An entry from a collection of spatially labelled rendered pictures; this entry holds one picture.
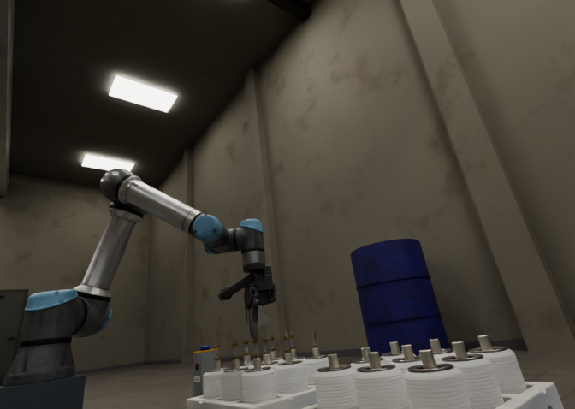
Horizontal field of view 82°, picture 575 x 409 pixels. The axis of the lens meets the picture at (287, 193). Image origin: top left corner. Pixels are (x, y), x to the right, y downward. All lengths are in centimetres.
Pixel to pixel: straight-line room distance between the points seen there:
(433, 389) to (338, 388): 22
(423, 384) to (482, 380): 14
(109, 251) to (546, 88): 332
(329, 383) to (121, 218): 85
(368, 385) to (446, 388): 14
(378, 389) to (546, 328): 252
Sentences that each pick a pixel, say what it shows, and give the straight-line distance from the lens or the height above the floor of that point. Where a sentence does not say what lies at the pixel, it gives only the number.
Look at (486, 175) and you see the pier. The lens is 332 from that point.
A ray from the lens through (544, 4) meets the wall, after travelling 389.
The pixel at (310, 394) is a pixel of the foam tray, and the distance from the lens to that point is 109.
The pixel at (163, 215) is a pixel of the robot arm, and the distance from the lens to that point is 105.
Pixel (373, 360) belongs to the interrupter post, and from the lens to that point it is 75.
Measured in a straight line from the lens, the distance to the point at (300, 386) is 110.
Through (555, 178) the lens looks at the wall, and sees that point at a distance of 330.
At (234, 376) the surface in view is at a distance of 112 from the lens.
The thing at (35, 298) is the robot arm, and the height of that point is 50.
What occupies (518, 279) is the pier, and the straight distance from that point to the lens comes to 317.
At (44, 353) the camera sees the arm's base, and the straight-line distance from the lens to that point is 112.
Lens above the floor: 34
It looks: 23 degrees up
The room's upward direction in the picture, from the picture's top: 7 degrees counter-clockwise
